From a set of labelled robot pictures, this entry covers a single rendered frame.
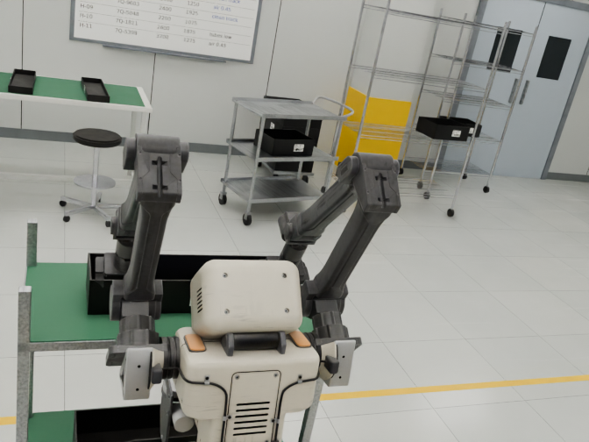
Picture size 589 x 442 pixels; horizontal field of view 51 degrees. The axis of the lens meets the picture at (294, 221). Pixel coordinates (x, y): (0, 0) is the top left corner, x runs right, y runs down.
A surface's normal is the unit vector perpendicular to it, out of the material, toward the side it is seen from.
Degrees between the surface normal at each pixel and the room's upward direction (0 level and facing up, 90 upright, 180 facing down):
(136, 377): 82
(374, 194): 48
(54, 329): 0
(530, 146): 90
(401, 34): 90
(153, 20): 90
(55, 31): 90
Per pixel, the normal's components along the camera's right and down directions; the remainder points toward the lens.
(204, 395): 0.34, 0.27
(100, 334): 0.18, -0.91
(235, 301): 0.35, -0.32
